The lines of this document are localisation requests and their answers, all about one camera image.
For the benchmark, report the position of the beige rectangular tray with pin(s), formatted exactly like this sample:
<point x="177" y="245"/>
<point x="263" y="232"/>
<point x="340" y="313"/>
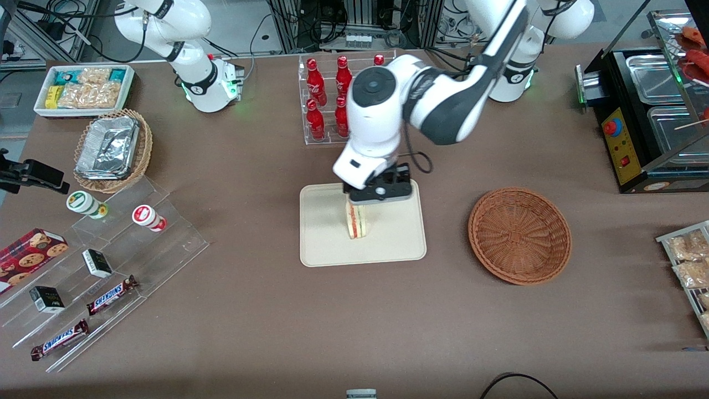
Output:
<point x="327" y="233"/>

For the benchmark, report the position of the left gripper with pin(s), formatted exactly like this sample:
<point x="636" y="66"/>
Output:
<point x="400" y="175"/>

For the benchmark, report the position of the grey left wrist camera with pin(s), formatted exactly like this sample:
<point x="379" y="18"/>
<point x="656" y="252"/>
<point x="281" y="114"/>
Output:
<point x="382" y="194"/>

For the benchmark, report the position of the large clear cracker pack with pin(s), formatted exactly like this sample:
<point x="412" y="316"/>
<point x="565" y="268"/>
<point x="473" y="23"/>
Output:
<point x="91" y="95"/>

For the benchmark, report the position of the yellow snack packet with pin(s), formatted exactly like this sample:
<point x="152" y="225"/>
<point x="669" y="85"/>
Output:
<point x="52" y="97"/>

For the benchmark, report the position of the small grey device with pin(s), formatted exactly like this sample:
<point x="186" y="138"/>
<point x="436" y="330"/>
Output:
<point x="361" y="394"/>

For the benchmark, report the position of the light wicker basket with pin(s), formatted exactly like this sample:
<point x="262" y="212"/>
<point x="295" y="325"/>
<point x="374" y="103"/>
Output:
<point x="143" y="155"/>

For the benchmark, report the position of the aluminium equipment rack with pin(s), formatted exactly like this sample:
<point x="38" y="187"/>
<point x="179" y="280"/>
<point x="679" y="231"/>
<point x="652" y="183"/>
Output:
<point x="360" y="16"/>

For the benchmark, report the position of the clear bagged pastry pack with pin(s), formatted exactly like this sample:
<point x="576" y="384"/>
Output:
<point x="692" y="274"/>
<point x="705" y="321"/>
<point x="687" y="246"/>
<point x="703" y="300"/>

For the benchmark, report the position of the clear acrylic stepped display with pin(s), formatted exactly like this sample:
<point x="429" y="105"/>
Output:
<point x="160" y="244"/>

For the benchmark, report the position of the stainless steel pan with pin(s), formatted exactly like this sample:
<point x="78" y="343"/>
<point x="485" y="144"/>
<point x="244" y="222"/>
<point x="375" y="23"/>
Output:
<point x="653" y="77"/>
<point x="678" y="130"/>

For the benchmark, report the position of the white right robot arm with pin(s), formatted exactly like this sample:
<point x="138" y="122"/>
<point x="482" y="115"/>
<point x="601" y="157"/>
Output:
<point x="194" y="83"/>

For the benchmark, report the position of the red cookie box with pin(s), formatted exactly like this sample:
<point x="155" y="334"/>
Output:
<point x="27" y="257"/>

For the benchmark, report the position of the teal snack packet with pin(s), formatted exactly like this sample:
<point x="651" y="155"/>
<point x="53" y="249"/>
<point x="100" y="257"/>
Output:
<point x="117" y="75"/>
<point x="65" y="77"/>

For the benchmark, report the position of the clear acrylic bottle rack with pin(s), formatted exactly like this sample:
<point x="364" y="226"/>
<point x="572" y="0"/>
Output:
<point x="302" y="111"/>

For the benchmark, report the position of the red cola bottle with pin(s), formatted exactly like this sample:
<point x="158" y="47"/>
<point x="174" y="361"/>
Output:
<point x="343" y="80"/>
<point x="379" y="59"/>
<point x="316" y="83"/>
<point x="341" y="119"/>
<point x="316" y="124"/>

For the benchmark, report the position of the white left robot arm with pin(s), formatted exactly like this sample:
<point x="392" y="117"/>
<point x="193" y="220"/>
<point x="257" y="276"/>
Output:
<point x="443" y="105"/>

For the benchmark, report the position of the green lid yoghurt cup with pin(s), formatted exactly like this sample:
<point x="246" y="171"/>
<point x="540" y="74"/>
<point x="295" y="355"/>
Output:
<point x="80" y="201"/>

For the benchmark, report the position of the red lid yoghurt cup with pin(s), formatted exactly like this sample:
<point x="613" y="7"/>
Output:
<point x="145" y="215"/>

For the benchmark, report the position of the triangular sandwich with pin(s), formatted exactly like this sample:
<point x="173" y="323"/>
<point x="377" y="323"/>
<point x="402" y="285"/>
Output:
<point x="358" y="221"/>

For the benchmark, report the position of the small clear cracker pack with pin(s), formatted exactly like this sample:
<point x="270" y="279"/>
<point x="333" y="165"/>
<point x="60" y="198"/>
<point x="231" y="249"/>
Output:
<point x="94" y="76"/>

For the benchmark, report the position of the white rectangular snack bin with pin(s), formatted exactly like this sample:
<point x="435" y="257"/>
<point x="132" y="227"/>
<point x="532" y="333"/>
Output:
<point x="83" y="112"/>

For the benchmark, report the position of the grey metal snack tray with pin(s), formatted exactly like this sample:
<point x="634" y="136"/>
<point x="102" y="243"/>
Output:
<point x="664" y="239"/>

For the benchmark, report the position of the black hot food warmer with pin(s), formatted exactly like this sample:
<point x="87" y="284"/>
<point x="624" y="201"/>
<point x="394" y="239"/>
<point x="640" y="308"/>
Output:
<point x="623" y="149"/>

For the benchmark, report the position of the white power strip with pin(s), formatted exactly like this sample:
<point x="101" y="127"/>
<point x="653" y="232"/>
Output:
<point x="358" y="40"/>

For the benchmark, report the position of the round brown wicker basket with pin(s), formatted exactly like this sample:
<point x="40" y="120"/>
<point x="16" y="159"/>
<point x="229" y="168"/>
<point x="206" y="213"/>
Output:
<point x="520" y="235"/>

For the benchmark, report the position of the silver foil tray stack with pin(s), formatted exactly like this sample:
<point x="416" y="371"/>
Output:
<point x="108" y="147"/>

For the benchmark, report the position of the small black carton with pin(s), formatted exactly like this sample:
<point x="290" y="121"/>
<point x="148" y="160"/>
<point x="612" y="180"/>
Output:
<point x="47" y="299"/>
<point x="97" y="263"/>

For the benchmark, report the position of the Snickers chocolate bar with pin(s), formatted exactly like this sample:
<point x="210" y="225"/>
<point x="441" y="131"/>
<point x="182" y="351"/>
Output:
<point x="60" y="339"/>
<point x="111" y="295"/>

